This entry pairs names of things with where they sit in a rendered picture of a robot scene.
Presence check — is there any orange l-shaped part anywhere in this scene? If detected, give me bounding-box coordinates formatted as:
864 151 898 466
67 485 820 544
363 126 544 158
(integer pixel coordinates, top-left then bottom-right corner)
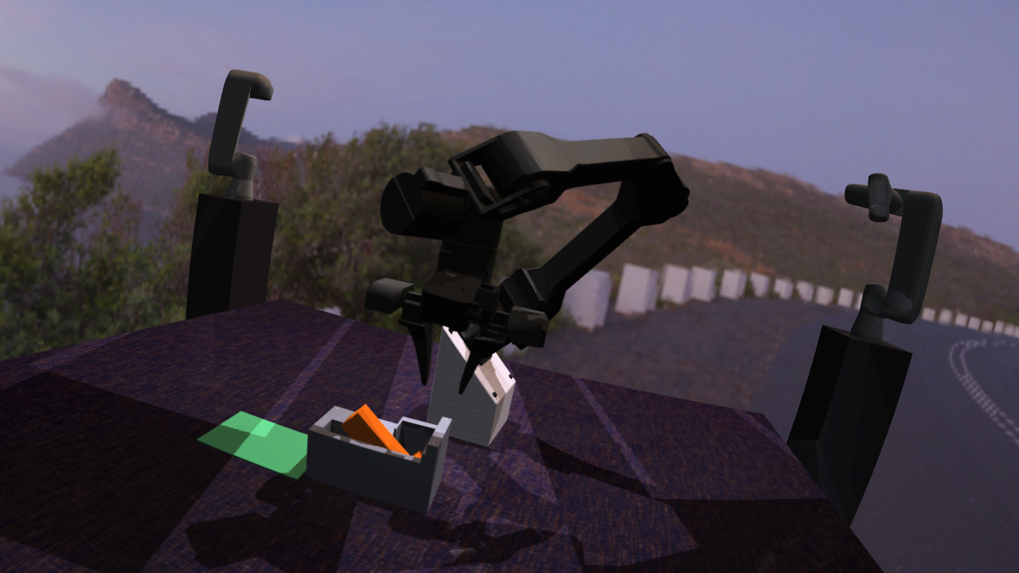
341 404 409 455

